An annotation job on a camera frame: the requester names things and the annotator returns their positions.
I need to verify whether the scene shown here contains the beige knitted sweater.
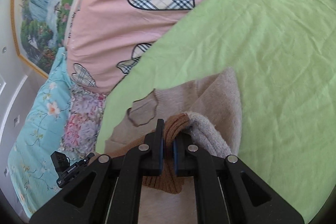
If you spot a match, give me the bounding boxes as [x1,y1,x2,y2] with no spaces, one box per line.
[104,68,242,223]

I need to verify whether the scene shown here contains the blue floral quilt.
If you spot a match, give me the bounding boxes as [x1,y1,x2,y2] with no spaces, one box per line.
[7,47,72,218]

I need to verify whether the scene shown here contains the purple floral pillow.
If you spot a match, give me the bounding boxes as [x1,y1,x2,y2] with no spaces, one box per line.
[58,85,106,159]

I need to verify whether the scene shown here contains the green bed sheet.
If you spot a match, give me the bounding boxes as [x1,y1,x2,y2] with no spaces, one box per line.
[96,0,335,222]

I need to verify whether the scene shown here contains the pink quilt with plaid hearts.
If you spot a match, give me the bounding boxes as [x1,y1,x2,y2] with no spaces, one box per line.
[66,0,203,94]

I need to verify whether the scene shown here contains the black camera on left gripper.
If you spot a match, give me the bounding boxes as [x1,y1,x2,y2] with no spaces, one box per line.
[51,151,70,176]

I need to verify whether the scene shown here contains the landscape painting with gold frame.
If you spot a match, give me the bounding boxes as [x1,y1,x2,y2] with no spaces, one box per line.
[11,0,75,77]

